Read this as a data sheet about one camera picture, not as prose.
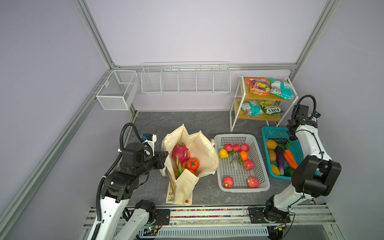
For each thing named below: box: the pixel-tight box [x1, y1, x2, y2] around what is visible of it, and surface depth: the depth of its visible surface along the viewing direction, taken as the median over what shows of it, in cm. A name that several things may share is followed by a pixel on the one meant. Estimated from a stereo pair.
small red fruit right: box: [240, 143, 250, 152], surface depth 96 cm
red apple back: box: [247, 176, 260, 189], surface depth 81 cm
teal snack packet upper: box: [269, 77, 295, 101], surface depth 84 cm
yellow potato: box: [266, 139, 278, 150], surface depth 96 cm
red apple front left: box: [222, 176, 234, 189], surface depth 82 cm
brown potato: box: [268, 148, 277, 162], surface depth 93 cm
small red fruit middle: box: [232, 143, 242, 153], surface depth 96 cm
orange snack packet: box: [245, 77, 271, 96], surface depth 84 cm
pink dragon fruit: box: [172, 142, 189, 176], surface depth 83 cm
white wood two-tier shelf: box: [230, 74, 299, 132], surface depth 88 cm
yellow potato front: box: [271, 164, 281, 176], surface depth 86 cm
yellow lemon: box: [218, 148, 229, 159], surface depth 95 cm
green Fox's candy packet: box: [258, 100, 285, 116], surface depth 99 cm
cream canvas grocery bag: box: [160, 124, 220, 206], surface depth 77 cm
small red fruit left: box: [224, 143, 233, 152], surface depth 96 cm
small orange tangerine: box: [240, 150, 249, 161], surface depth 92 cm
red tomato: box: [186, 158, 200, 171], surface depth 83 cm
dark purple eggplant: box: [275, 146, 285, 176], surface depth 94 cm
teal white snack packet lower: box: [237, 100, 264, 117], surface depth 98 cm
